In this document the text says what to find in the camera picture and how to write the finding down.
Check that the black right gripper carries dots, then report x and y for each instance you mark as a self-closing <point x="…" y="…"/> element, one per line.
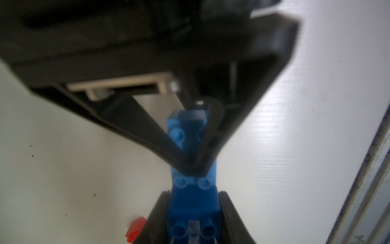
<point x="193" y="49"/>

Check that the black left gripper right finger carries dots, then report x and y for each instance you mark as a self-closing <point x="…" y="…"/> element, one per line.
<point x="233" y="230"/>

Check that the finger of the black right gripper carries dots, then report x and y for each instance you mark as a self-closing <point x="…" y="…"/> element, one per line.
<point x="207" y="150"/>
<point x="123" y="115"/>

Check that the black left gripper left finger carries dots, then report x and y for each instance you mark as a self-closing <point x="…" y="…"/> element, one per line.
<point x="155" y="228"/>

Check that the red lego brick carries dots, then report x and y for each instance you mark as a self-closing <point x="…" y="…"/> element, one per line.
<point x="135" y="229"/>

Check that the light blue lego brick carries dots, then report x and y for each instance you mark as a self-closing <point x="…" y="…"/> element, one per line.
<point x="185" y="128"/>

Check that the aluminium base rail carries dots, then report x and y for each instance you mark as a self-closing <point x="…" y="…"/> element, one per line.
<point x="365" y="216"/>

